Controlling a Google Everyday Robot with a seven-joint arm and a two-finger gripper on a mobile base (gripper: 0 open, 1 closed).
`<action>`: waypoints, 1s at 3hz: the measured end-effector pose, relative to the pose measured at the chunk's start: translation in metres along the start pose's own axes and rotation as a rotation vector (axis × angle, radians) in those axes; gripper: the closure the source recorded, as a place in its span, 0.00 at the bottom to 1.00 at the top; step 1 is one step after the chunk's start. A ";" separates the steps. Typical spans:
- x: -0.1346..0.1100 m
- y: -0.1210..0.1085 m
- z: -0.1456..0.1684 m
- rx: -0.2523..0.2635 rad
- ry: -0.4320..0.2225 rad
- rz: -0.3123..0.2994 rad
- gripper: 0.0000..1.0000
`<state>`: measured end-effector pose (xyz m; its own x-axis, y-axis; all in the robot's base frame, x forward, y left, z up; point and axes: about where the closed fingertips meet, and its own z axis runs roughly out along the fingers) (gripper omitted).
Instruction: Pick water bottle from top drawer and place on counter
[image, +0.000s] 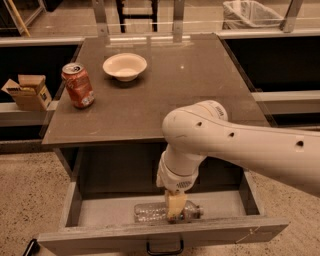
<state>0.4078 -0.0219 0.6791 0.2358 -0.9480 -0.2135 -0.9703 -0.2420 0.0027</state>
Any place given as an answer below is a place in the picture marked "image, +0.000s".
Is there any open cardboard box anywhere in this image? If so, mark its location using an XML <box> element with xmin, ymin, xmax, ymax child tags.
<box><xmin>1</xmin><ymin>74</ymin><xmax>52</xmax><ymax>111</ymax></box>

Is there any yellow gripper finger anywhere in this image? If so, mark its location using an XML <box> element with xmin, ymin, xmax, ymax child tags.
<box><xmin>165</xmin><ymin>190</ymin><xmax>187</xmax><ymax>222</ymax></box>

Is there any dark chair frame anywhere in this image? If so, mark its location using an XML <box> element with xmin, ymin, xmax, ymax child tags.
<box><xmin>115</xmin><ymin>0</ymin><xmax>158</xmax><ymax>33</ymax></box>

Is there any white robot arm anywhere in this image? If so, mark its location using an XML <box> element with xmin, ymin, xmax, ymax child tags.
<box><xmin>157</xmin><ymin>100</ymin><xmax>320</xmax><ymax>222</ymax></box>

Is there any white paper bowl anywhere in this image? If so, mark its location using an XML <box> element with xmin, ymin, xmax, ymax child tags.
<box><xmin>103</xmin><ymin>53</ymin><xmax>147</xmax><ymax>82</ymax></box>

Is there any black drawer handle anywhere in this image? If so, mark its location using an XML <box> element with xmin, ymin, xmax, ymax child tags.
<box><xmin>146</xmin><ymin>239</ymin><xmax>185</xmax><ymax>256</ymax></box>

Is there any wooden broom handle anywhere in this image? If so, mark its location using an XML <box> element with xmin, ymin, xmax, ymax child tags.
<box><xmin>7</xmin><ymin>0</ymin><xmax>31</xmax><ymax>37</ymax></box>

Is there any grey open drawer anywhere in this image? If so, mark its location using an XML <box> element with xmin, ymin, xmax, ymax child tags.
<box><xmin>37</xmin><ymin>170</ymin><xmax>290</xmax><ymax>256</ymax></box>

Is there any red soda can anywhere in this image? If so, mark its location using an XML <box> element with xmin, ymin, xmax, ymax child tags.
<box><xmin>61</xmin><ymin>62</ymin><xmax>94</xmax><ymax>109</ymax></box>

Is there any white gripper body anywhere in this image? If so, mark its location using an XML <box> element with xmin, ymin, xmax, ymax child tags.
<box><xmin>156</xmin><ymin>159</ymin><xmax>199</xmax><ymax>193</ymax></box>

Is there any clear plastic water bottle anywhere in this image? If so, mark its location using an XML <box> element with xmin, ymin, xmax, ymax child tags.
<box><xmin>134</xmin><ymin>201</ymin><xmax>204</xmax><ymax>223</ymax></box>

